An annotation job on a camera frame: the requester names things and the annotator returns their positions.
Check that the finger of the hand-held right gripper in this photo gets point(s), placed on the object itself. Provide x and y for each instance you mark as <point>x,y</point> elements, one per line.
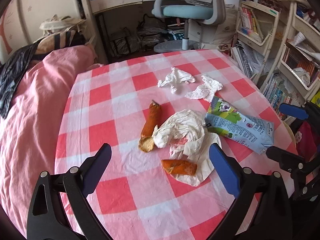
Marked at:
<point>282,157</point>
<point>292,111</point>

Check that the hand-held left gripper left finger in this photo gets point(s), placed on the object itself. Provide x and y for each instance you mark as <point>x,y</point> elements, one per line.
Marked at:
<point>98,170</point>

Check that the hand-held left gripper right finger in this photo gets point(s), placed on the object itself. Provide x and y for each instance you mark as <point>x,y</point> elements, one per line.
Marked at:
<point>223,167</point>

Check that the blue milk carton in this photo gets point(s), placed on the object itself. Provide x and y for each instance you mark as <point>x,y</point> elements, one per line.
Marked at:
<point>240,127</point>

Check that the orange-brown bread piece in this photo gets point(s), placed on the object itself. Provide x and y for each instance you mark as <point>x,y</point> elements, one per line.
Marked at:
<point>150,125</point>
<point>180,167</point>

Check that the red and white paper wrapper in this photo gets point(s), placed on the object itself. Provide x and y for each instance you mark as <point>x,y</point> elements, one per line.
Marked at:
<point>185,125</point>

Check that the white tissue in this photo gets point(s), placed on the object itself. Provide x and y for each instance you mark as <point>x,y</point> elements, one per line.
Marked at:
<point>175,78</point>
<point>207,87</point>

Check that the row of colourful books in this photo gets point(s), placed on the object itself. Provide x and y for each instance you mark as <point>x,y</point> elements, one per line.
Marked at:
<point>275,92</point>

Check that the magenta bag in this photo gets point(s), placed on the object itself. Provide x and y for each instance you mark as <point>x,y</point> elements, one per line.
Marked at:
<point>303,140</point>

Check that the white book trolley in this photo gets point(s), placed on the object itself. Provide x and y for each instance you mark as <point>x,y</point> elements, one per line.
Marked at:
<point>252,41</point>
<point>292,76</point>

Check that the row of dark books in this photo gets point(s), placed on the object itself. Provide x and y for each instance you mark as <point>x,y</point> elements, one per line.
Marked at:
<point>302,62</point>

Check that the red white checked tablecloth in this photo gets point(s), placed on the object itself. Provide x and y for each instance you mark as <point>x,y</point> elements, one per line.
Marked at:
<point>120,120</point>

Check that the stack of papers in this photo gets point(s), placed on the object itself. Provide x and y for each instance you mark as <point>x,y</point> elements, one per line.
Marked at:
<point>245,60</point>

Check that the loose white papers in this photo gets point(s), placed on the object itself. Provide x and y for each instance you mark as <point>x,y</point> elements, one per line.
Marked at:
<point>300,40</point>

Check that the pink duvet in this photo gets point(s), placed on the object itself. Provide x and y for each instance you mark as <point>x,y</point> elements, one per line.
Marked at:
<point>32,130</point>

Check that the white tote bag tree print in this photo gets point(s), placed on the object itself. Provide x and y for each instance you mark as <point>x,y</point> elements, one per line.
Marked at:
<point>226,30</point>

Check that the brown plastic organizer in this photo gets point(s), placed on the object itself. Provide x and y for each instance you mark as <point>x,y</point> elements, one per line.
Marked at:
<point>267,0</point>

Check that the shiny black jacket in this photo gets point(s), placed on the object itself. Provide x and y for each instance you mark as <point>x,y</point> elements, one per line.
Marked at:
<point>12,72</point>

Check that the beige dark-striped cloth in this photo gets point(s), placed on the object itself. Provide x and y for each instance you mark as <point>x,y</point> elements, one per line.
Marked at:
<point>60,40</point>

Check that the blue printed bag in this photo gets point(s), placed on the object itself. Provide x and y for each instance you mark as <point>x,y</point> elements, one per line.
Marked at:
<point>176,35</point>

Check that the bag of newspapers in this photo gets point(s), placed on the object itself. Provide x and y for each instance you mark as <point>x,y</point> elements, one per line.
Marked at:
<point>150,35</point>

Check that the grey blue office chair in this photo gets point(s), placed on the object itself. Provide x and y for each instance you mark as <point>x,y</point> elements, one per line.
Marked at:
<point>187,11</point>

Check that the cream canvas bag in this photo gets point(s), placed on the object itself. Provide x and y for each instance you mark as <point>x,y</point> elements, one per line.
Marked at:
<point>62,23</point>

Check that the white wardrobe tree decal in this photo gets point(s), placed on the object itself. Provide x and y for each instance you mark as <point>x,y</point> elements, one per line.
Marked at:
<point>45,5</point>

